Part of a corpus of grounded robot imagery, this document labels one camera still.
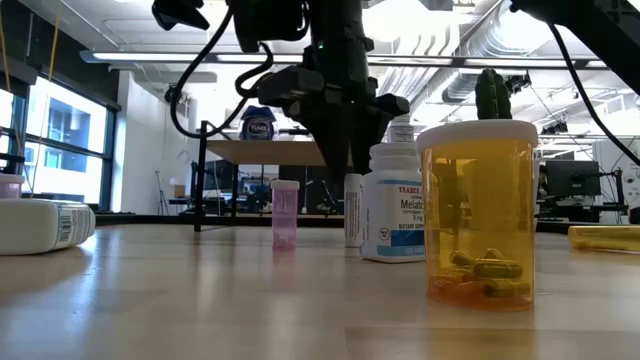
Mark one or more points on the plain white slim bottle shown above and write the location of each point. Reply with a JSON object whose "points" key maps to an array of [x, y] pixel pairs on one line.
{"points": [[352, 210]]}

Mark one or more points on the Tums bottle blue cap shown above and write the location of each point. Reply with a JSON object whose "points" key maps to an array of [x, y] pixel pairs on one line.
{"points": [[257, 129]]}

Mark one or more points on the black ceiling spotlight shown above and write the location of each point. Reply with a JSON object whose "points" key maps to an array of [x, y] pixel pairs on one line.
{"points": [[177, 94], [520, 82], [554, 128]]}

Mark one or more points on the large amber pill bottle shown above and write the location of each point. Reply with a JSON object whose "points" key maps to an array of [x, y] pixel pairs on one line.
{"points": [[477, 210]]}

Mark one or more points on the green cactus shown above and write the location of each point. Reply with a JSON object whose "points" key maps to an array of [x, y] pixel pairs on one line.
{"points": [[492, 97]]}

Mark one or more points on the black computer monitor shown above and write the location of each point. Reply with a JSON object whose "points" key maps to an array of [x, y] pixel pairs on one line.
{"points": [[572, 177]]}

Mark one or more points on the yellow vial white cap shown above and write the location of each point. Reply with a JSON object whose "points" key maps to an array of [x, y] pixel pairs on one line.
{"points": [[605, 239]]}

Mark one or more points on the long ceiling light bar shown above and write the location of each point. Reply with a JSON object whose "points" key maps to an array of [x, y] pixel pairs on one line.
{"points": [[160, 56]]}

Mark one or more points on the black table frame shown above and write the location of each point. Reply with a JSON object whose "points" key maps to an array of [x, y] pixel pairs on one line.
{"points": [[150, 219]]}

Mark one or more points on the background desk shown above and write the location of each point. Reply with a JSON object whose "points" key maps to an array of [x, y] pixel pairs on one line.
{"points": [[575, 210]]}

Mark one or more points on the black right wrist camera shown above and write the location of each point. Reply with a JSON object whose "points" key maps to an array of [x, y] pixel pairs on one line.
{"points": [[265, 25]]}

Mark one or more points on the cardboard box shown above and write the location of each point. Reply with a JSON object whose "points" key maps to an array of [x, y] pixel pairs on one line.
{"points": [[178, 191]]}

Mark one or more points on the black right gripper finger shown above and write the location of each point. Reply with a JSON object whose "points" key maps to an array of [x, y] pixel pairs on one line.
{"points": [[365, 140], [332, 145]]}

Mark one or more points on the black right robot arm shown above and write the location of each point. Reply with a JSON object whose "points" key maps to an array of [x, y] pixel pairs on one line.
{"points": [[600, 30]]}

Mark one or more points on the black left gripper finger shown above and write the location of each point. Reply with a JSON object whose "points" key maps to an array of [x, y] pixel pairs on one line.
{"points": [[182, 11]]}

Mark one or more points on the wooden shelf black frame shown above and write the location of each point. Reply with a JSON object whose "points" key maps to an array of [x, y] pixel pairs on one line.
{"points": [[260, 152]]}

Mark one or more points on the reddish pink vial white cap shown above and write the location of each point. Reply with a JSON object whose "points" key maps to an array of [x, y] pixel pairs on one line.
{"points": [[10, 187]]}

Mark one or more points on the silver ventilation duct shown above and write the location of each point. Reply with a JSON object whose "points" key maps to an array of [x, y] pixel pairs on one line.
{"points": [[492, 40]]}

